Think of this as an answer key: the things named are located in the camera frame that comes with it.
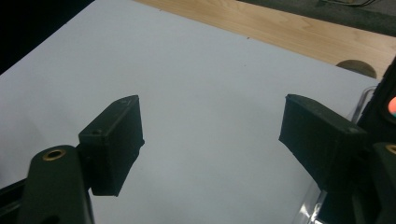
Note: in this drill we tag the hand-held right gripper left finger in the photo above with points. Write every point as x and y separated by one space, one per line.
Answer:
115 146

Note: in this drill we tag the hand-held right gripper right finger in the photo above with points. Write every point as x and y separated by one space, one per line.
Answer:
323 143

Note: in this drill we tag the dark round table grommet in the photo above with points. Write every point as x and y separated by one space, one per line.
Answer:
356 67

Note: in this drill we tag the white board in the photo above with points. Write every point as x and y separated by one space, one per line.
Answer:
211 109

